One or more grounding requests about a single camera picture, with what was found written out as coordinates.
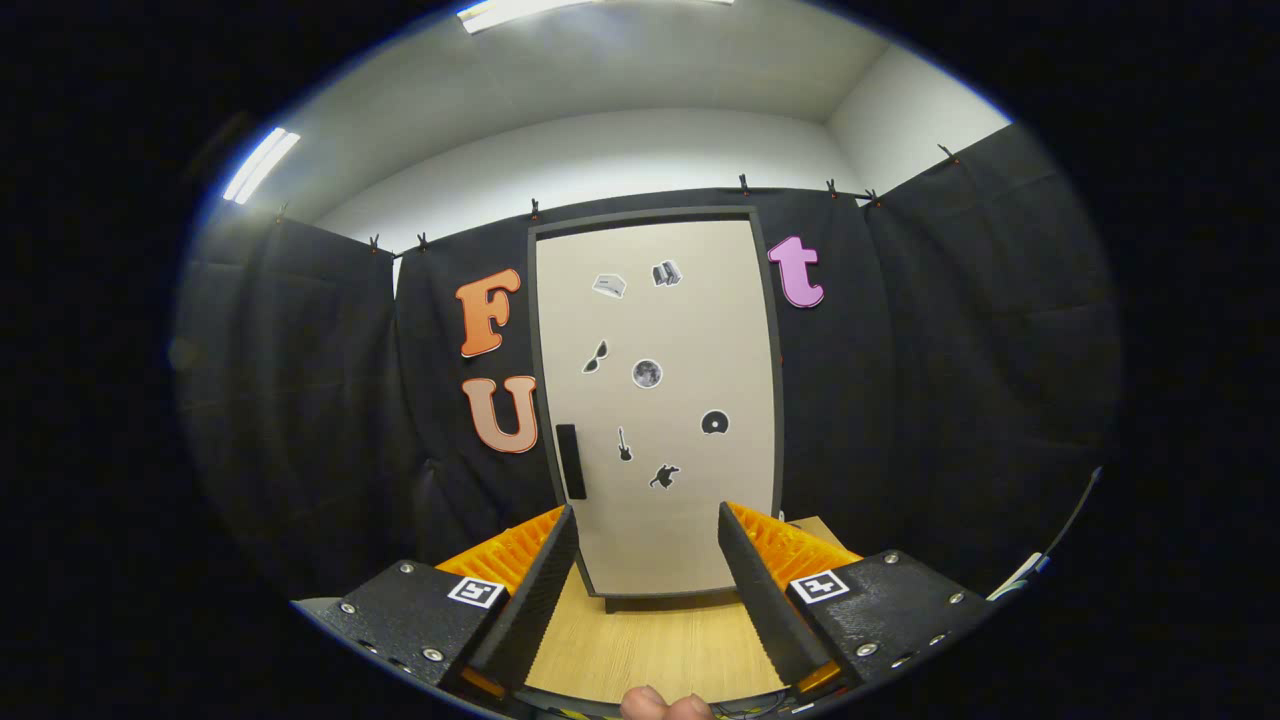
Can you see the long ceiling light panel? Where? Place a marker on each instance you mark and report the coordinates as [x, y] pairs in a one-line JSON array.
[[520, 12]]

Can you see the black backdrop cloth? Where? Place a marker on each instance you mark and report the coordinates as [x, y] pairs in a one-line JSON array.
[[950, 380]]

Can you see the beige shoe cabinet door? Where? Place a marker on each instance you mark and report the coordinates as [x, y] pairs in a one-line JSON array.
[[660, 530]]

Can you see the narrow ceiling light strip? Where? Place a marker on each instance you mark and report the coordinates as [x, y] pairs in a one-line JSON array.
[[260, 165]]

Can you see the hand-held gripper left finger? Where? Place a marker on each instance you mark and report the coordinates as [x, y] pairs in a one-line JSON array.
[[535, 610]]

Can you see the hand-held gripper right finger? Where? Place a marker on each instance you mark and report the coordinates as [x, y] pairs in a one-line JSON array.
[[765, 600]]

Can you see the dark grey shoe cabinet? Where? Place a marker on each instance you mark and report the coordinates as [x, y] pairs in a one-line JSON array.
[[640, 213]]

